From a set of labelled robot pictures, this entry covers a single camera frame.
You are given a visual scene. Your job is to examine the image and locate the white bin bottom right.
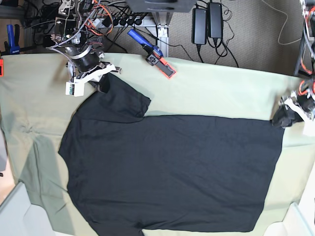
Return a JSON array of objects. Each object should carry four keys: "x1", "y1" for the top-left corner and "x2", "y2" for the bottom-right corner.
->
[{"x1": 264, "y1": 203, "x2": 315, "y2": 236}]

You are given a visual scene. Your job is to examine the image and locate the blue clamp at left edge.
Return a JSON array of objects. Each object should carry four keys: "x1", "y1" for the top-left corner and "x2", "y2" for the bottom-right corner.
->
[{"x1": 0, "y1": 24, "x2": 36, "y2": 56}]

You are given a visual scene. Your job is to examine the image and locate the white bin bottom left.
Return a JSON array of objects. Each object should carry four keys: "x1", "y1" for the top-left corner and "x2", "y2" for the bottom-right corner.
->
[{"x1": 0, "y1": 183, "x2": 55, "y2": 236}]

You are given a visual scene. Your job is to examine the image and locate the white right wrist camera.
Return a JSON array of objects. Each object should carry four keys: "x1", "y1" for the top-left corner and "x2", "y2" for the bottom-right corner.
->
[{"x1": 65, "y1": 82, "x2": 85, "y2": 97}]

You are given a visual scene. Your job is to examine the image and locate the white power strip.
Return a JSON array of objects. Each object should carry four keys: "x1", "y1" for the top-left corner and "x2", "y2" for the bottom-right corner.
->
[{"x1": 92, "y1": 15, "x2": 156, "y2": 29}]

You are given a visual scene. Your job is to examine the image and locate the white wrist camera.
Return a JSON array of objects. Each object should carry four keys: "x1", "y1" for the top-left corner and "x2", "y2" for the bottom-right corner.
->
[
  {"x1": 303, "y1": 118, "x2": 315, "y2": 137},
  {"x1": 65, "y1": 82, "x2": 85, "y2": 97}
]

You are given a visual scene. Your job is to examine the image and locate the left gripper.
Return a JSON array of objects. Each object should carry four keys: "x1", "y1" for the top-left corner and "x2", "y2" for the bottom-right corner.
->
[{"x1": 271, "y1": 90, "x2": 315, "y2": 128}]

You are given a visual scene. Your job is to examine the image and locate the white bin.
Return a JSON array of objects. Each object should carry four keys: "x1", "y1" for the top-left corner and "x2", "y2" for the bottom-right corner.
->
[
  {"x1": 0, "y1": 183, "x2": 55, "y2": 236},
  {"x1": 264, "y1": 203, "x2": 315, "y2": 236}
]

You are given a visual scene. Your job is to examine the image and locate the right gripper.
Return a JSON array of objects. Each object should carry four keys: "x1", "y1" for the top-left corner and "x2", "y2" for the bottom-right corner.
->
[{"x1": 73, "y1": 61, "x2": 122, "y2": 93}]

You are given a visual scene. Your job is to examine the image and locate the blue orange bar clamp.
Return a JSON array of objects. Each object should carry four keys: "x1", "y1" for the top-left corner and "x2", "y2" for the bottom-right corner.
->
[{"x1": 127, "y1": 29, "x2": 177, "y2": 79}]

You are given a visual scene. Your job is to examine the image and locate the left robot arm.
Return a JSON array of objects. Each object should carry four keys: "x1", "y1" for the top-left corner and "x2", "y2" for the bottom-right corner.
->
[{"x1": 272, "y1": 0, "x2": 315, "y2": 136}]

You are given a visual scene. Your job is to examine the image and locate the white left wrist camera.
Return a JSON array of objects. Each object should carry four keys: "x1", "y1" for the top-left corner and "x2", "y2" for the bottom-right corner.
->
[{"x1": 303, "y1": 118, "x2": 315, "y2": 137}]

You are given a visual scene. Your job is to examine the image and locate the aluminium frame post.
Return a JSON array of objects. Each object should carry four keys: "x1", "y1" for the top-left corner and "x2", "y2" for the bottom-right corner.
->
[{"x1": 148, "y1": 12, "x2": 173, "y2": 58}]

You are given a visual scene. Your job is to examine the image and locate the white cable on floor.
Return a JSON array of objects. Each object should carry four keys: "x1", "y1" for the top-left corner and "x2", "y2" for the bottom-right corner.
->
[{"x1": 260, "y1": 0, "x2": 306, "y2": 46}]

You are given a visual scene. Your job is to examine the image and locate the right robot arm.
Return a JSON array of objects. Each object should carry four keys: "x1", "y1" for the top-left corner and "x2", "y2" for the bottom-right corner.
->
[{"x1": 48, "y1": 0, "x2": 121, "y2": 97}]

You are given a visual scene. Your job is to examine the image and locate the black power adapter pair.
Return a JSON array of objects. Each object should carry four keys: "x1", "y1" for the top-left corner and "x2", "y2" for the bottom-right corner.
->
[{"x1": 191, "y1": 2, "x2": 223, "y2": 45}]

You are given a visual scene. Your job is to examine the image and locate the dark navy T-shirt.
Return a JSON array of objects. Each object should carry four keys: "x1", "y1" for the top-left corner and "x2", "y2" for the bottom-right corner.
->
[{"x1": 59, "y1": 74, "x2": 284, "y2": 236}]

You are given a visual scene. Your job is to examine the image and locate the orange clamp jaw left edge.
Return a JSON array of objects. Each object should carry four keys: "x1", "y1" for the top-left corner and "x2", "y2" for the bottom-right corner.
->
[{"x1": 0, "y1": 59, "x2": 4, "y2": 77}]

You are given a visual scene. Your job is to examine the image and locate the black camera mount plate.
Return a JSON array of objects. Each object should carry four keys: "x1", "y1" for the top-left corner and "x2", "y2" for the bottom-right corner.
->
[{"x1": 126, "y1": 0, "x2": 197, "y2": 12}]

